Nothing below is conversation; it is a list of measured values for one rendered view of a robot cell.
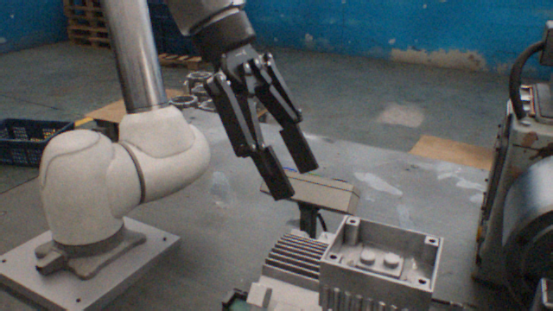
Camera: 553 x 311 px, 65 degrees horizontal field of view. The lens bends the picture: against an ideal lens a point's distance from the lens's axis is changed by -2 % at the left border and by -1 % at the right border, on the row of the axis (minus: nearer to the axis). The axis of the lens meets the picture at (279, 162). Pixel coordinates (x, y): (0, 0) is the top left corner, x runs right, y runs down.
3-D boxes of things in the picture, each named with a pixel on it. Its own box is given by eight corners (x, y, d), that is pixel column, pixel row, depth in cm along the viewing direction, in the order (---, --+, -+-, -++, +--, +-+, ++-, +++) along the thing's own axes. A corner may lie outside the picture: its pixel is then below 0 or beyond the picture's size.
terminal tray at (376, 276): (434, 282, 55) (444, 236, 52) (421, 345, 46) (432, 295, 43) (343, 257, 59) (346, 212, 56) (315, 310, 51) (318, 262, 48)
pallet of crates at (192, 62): (225, 56, 623) (223, -2, 588) (197, 70, 556) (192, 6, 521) (155, 50, 661) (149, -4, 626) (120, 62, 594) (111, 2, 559)
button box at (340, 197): (355, 218, 80) (362, 190, 81) (347, 212, 74) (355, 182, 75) (272, 196, 87) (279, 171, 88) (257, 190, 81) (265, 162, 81)
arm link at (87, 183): (39, 225, 99) (17, 134, 90) (114, 198, 110) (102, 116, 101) (66, 257, 88) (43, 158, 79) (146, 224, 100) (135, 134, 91)
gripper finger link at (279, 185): (270, 144, 54) (268, 146, 53) (295, 193, 55) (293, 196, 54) (252, 151, 55) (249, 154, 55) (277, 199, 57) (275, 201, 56)
